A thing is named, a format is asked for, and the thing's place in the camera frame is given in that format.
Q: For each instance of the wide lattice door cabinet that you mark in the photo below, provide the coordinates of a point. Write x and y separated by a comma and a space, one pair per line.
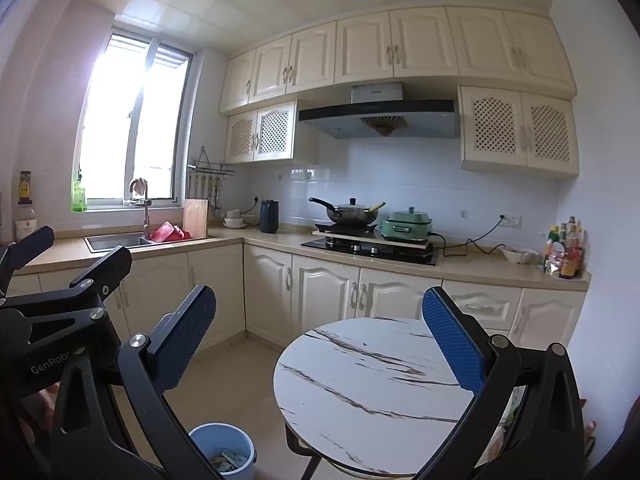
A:
520, 130

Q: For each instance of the wok with lid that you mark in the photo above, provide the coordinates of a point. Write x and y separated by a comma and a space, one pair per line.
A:
350, 214

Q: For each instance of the person's left hand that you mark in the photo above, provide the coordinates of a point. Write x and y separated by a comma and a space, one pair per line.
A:
44, 410

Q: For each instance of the group of condiment bottles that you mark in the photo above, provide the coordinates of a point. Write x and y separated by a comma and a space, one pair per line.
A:
565, 252

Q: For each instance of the black gas hob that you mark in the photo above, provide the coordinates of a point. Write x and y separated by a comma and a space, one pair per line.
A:
370, 252

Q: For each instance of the black portable stove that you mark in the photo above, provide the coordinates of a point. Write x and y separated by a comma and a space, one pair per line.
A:
345, 228

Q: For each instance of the hanging utensil rack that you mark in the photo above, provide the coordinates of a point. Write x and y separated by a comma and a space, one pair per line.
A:
207, 167

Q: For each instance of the black range hood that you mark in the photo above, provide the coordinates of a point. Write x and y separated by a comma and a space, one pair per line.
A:
380, 112

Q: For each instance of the cream sink base cabinets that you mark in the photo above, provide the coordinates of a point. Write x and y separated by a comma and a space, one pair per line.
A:
160, 280

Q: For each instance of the wooden cutting board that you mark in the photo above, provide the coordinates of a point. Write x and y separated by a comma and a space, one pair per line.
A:
195, 217

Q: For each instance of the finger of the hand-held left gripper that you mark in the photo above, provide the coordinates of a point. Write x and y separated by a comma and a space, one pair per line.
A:
30, 246
105, 266

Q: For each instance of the cream stove base cabinets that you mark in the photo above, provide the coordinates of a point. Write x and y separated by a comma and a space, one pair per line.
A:
325, 285

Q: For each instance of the dark blue kettle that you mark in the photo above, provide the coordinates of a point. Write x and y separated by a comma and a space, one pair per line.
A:
269, 217

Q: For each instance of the red plastic basket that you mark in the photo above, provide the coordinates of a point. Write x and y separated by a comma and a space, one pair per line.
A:
167, 233

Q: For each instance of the cream upper wall cabinets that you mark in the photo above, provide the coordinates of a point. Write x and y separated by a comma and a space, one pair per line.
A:
370, 47

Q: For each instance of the green wrapper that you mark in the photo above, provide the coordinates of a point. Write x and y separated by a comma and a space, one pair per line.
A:
229, 461

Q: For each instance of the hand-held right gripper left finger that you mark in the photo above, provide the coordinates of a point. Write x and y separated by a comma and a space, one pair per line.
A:
185, 335

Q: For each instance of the clear jar white label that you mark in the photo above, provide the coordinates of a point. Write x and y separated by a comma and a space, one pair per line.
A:
24, 222

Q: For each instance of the green electric cooker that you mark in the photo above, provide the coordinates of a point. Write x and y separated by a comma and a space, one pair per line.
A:
407, 225

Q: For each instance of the metal faucet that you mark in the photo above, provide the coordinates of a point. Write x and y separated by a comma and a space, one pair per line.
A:
146, 220

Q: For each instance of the dark sauce bottle yellow label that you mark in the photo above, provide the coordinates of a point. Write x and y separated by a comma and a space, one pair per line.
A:
25, 189

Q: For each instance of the white wall socket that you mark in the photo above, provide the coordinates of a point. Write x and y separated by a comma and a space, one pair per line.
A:
511, 220

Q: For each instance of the stack of white bowls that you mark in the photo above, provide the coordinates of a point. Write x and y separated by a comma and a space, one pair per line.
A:
233, 219

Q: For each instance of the white bowl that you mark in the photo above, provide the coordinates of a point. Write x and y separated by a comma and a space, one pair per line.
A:
519, 255

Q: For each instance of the steel sink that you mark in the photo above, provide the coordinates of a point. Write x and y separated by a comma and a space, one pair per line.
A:
115, 241

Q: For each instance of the round marble side table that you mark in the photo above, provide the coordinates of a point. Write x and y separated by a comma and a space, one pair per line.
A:
360, 380

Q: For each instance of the sliding window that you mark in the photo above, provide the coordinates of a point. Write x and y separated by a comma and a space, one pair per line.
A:
125, 125

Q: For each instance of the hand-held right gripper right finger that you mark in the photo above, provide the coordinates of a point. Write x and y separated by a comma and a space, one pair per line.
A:
452, 340

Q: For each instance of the small lattice door cabinet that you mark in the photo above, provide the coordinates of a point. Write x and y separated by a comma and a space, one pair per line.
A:
262, 132

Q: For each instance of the green dish soap bottle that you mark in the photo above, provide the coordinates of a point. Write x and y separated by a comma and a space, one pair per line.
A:
79, 197

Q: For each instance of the blue plastic bin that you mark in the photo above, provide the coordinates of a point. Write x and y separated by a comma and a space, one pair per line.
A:
200, 442

